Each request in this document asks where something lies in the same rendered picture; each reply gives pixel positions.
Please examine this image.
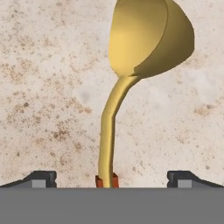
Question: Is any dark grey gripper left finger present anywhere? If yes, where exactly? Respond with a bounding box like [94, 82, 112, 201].
[0, 170, 58, 189]

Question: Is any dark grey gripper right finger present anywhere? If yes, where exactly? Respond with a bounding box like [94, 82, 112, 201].
[166, 170, 224, 189]

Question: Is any golden metal ladle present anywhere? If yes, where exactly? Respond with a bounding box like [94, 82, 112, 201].
[95, 0, 195, 189]

